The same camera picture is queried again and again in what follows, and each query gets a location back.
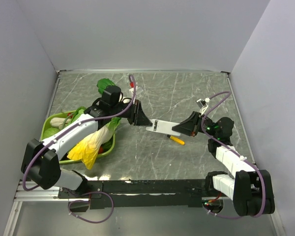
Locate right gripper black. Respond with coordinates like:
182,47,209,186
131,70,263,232
173,111,218,137

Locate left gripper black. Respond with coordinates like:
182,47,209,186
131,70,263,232
110,99,152,126

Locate yellow handled screwdriver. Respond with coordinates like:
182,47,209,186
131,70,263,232
167,135,185,146

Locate white remote control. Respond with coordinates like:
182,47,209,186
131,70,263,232
146,119,180,136

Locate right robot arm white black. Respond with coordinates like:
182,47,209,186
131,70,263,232
172,112,275,216

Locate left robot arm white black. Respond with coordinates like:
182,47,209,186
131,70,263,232
21,86,152,198

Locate green lettuce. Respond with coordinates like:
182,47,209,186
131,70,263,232
106,117,121,140

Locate green bok choy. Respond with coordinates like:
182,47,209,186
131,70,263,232
96,78,132,104

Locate napa cabbage yellow white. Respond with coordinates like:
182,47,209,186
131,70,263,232
67,126,114,170

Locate white radish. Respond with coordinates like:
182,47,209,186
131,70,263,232
50,118,65,130

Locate green plastic basket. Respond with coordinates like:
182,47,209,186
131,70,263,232
40,106,116,158

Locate round green cabbage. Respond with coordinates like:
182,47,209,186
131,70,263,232
41,127,60,140

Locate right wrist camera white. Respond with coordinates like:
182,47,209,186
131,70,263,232
196,98,210,115

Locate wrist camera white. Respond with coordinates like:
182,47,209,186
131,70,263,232
129,82,143,97
196,98,210,115

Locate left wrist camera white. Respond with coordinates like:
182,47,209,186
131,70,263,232
129,82,143,97

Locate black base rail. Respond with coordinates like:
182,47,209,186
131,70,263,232
58,179,219,209

